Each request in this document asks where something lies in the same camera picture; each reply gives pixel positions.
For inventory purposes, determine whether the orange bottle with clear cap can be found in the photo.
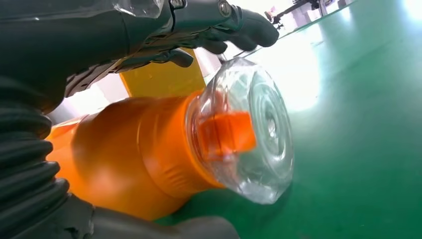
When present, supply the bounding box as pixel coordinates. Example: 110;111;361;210
45;57;295;222

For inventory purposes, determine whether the black metal stand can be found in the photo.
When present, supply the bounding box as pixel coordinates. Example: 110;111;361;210
263;0;331;31

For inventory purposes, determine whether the yellow taped cardboard box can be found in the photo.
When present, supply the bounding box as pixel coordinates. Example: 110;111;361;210
119;47;208;99

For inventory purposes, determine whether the green table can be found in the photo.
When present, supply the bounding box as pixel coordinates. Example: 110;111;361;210
154;0;422;239

